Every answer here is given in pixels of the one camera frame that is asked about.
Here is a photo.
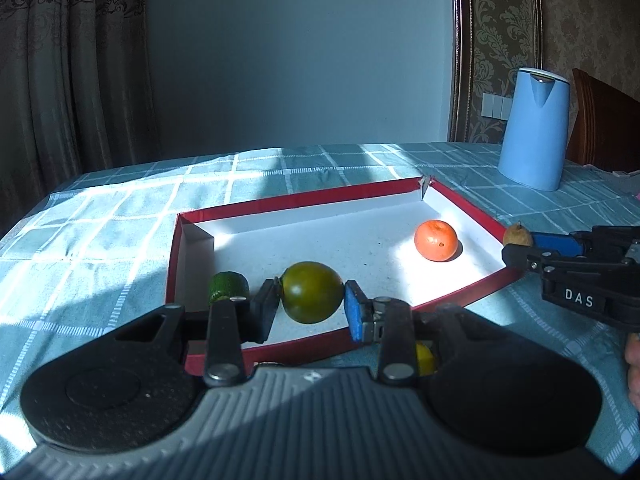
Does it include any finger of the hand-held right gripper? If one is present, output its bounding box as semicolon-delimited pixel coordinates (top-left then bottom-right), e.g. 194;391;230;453
501;244;556;273
531;231;596;257

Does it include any yellow fruit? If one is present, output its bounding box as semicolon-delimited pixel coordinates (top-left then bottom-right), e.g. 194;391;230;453
415;341;437;377

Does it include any green cucumber piece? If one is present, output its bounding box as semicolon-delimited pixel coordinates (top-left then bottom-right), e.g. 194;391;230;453
208;271;250;306

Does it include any dark wooden wall moulding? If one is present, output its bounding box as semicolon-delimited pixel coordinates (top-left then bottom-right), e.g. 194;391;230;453
447;0;476;143

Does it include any blue kettle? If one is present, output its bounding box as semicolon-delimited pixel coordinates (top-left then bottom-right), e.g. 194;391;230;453
497;66;571;192

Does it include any person's right hand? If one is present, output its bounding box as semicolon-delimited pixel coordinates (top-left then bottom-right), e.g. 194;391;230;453
624;332;640;408

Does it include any red cardboard tray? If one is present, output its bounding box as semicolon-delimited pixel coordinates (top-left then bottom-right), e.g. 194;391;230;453
165;176;523;373

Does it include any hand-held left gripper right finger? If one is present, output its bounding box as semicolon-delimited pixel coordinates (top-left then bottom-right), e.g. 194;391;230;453
344;280;501;386

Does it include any orange mandarin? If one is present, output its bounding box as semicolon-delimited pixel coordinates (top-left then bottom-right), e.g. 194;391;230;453
414;220;459;262

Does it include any green tomato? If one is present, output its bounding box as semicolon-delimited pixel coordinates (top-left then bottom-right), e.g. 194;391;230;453
280;261;346;325

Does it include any small brown fruit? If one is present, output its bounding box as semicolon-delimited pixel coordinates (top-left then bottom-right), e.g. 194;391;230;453
502;222;535;248

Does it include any white wall switch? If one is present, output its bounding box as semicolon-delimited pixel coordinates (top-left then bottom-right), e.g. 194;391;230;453
481;92;511;120

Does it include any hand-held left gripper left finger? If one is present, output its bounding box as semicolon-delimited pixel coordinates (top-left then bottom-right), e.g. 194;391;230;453
112;277;281;388

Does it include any wooden chair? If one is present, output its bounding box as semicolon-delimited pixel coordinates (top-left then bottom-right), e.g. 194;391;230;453
565;68;640;173

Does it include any patterned curtain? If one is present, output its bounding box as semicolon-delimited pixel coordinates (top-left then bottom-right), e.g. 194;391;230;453
0;0;161;231

